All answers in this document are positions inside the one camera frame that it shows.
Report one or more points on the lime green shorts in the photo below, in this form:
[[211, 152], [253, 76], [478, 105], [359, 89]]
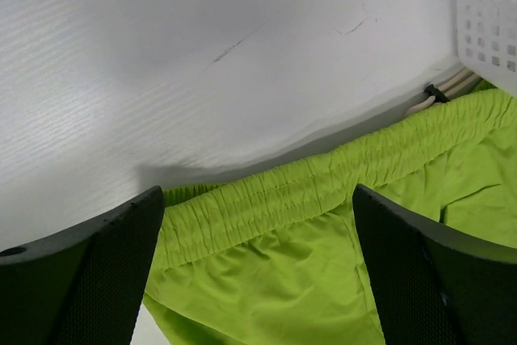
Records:
[[274, 258]]

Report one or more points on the white plastic basket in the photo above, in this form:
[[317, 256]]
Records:
[[486, 40]]

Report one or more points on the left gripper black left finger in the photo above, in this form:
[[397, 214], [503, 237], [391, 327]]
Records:
[[84, 284]]

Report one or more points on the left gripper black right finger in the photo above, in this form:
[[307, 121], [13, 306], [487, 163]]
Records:
[[433, 284]]

